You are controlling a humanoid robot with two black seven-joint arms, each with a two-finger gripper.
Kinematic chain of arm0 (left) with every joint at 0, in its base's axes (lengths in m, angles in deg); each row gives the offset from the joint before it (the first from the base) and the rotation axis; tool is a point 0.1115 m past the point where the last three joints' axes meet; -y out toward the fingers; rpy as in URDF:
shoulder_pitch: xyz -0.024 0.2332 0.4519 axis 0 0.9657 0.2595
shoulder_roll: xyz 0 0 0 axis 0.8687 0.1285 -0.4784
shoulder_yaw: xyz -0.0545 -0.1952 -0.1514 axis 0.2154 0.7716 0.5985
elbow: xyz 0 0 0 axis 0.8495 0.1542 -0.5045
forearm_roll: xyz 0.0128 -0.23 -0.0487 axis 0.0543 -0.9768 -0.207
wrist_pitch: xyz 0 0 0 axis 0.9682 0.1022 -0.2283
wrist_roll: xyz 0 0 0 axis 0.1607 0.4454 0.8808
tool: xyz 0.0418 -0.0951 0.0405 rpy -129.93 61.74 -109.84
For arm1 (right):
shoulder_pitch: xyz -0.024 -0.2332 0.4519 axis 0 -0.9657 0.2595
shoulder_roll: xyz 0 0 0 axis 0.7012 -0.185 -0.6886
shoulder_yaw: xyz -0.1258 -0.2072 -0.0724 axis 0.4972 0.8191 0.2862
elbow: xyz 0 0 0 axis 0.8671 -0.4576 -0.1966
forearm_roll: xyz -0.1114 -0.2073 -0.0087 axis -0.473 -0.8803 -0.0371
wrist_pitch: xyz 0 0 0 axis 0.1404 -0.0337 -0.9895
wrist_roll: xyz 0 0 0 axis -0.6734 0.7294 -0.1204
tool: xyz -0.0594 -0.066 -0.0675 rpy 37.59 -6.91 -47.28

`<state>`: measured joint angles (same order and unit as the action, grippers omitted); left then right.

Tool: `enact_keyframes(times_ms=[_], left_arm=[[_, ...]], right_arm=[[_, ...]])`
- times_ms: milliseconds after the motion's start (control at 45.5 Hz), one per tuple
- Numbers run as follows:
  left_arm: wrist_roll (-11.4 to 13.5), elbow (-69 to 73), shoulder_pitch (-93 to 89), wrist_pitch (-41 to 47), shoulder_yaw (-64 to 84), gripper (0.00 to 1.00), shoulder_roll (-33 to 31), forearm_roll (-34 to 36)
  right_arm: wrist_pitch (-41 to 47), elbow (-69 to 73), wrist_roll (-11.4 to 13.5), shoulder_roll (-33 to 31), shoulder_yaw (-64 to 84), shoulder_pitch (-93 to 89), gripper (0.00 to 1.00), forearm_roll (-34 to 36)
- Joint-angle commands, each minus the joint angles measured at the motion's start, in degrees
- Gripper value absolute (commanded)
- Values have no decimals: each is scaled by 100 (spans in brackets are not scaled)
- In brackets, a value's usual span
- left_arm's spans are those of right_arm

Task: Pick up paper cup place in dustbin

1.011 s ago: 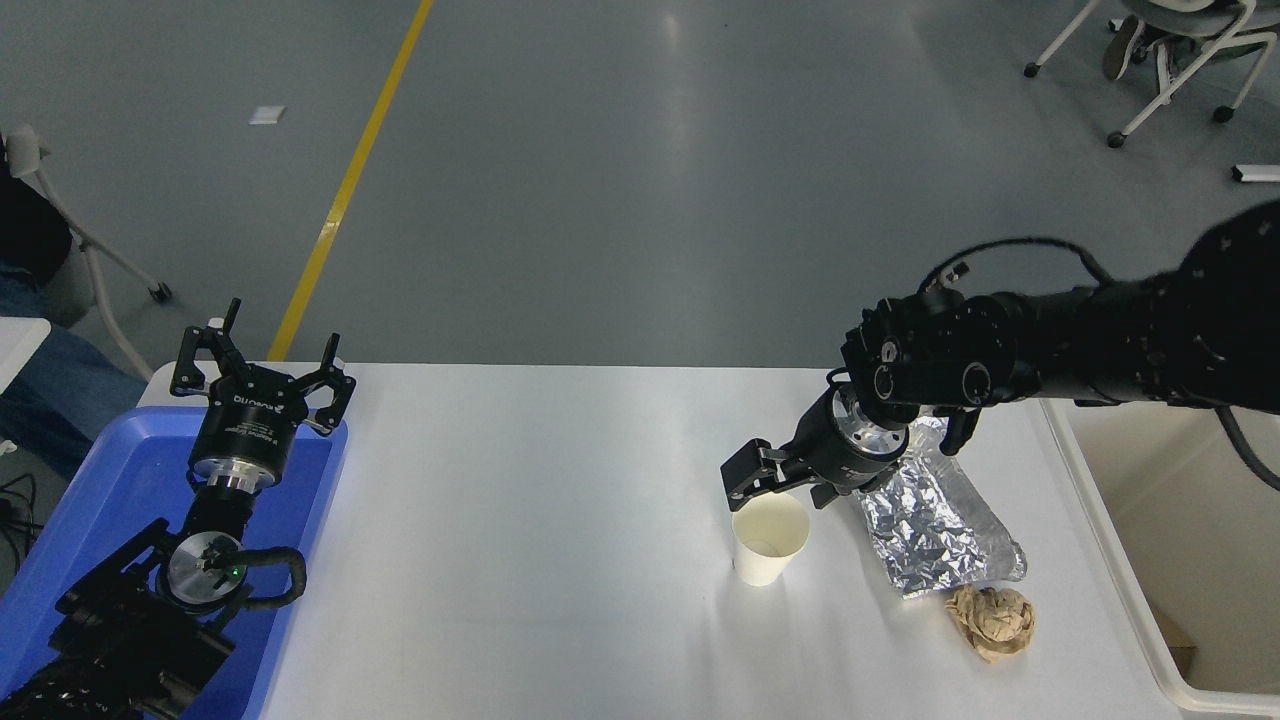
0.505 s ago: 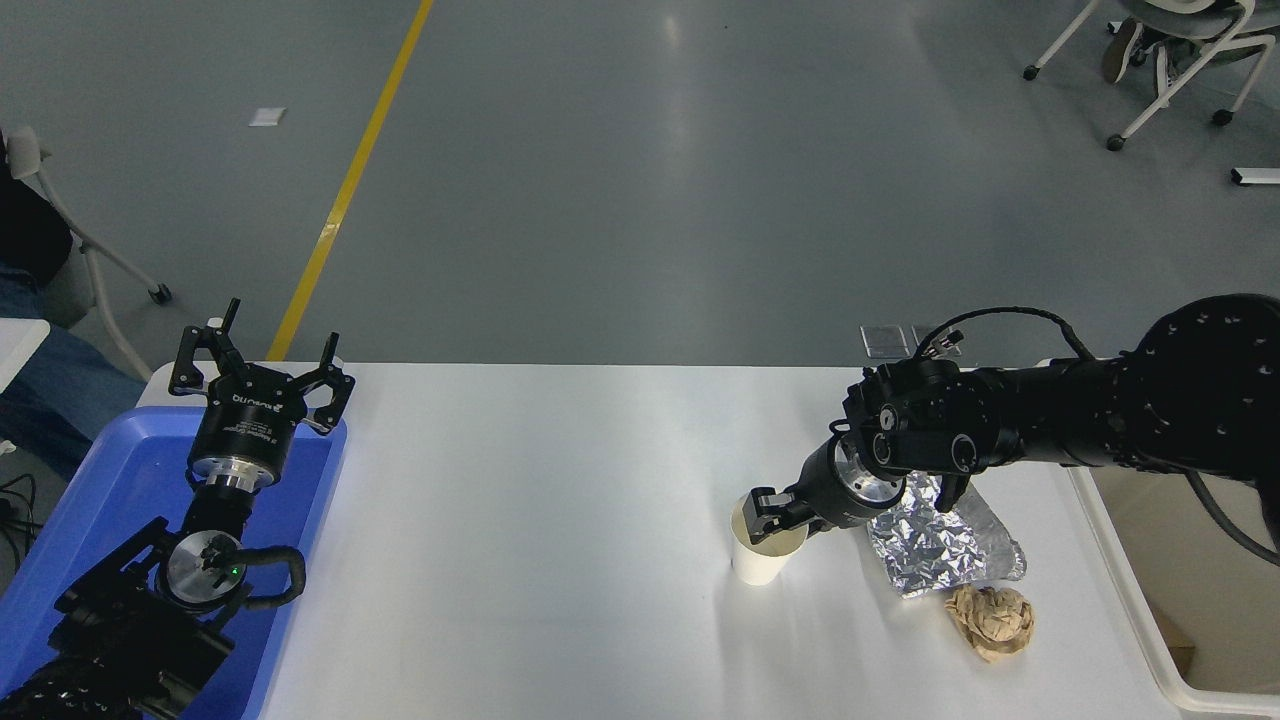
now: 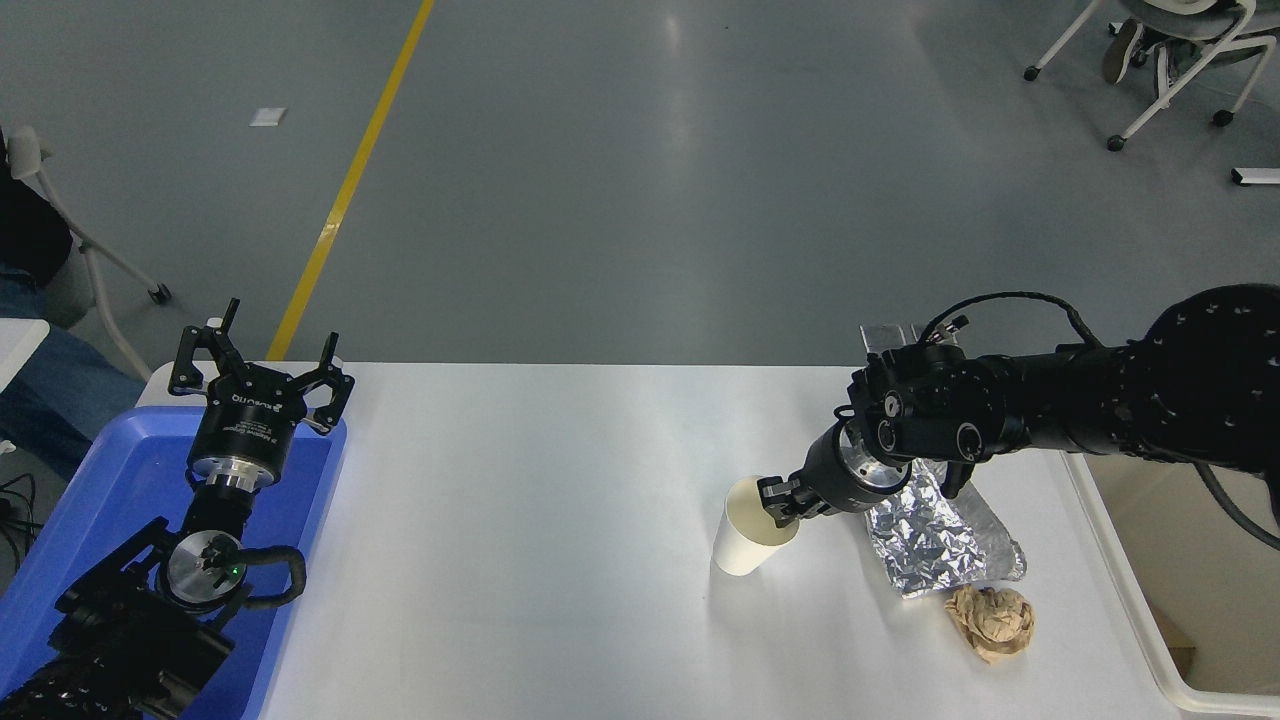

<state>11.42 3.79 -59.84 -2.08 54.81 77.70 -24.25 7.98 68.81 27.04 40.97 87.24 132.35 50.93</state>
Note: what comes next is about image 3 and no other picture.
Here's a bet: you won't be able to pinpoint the large pale bin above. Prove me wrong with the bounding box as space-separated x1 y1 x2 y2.
1062 450 1280 717

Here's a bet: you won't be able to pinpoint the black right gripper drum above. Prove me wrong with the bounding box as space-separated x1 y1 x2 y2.
795 424 887 517

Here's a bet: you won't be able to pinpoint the white-framed chair with casters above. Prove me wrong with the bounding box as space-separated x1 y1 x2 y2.
5 125 172 383

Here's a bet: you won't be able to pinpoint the crinkled silver foil tray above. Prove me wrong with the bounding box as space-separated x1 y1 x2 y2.
865 460 1028 599

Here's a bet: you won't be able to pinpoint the white side table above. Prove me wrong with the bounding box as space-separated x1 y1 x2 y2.
0 318 51 397

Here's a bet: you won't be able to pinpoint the person's shoe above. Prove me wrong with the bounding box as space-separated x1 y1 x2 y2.
1100 18 1142 85

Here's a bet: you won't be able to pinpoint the white paper cup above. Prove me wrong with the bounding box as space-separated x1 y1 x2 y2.
712 475 801 578

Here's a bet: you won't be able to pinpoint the crumpled tan paper ball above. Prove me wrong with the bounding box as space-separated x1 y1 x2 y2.
945 585 1036 664

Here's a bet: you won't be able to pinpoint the blue plastic tray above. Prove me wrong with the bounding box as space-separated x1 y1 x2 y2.
0 405 349 720

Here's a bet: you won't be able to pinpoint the grey office chair white base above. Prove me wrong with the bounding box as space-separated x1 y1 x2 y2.
1022 0 1280 153

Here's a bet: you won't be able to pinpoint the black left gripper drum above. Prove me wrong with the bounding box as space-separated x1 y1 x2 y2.
188 362 319 473

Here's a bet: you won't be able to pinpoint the black floor cables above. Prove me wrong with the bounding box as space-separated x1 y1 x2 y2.
0 474 43 573

